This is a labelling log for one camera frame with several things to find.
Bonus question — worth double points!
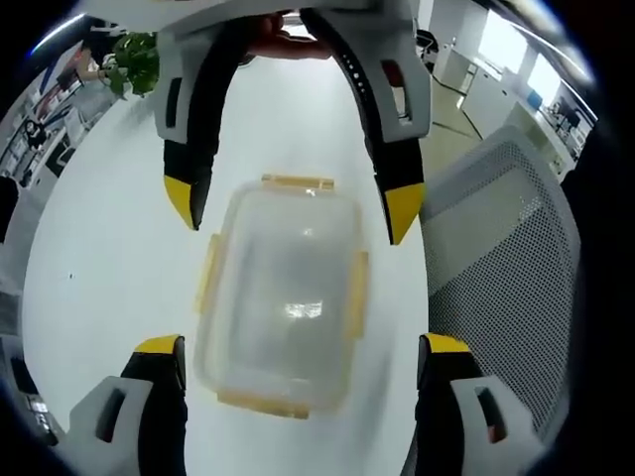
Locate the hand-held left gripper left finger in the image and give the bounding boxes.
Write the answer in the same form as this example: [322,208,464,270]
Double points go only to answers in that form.
[66,334,189,476]

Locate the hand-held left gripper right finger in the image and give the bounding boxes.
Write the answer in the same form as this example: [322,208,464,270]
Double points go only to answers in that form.
[409,332,547,476]

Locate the clear container with plastic buckles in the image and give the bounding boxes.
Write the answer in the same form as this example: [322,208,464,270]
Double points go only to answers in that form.
[190,173,371,421]

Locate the person's right hand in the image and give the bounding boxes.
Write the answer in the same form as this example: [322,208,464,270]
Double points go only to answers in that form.
[245,12,336,60]

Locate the green potted plant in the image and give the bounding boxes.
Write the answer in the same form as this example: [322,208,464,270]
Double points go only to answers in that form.
[101,30,163,100]

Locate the white cabinet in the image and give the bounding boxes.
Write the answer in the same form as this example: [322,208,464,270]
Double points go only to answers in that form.
[436,42,497,95]

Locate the black office chair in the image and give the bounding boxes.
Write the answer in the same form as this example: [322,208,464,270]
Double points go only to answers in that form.
[415,28,438,65]

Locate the white mesh office chair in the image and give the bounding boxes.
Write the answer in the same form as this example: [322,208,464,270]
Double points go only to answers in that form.
[399,123,584,476]

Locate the long ceiling light strip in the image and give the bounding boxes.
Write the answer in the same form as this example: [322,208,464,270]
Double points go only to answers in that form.
[29,12,88,56]

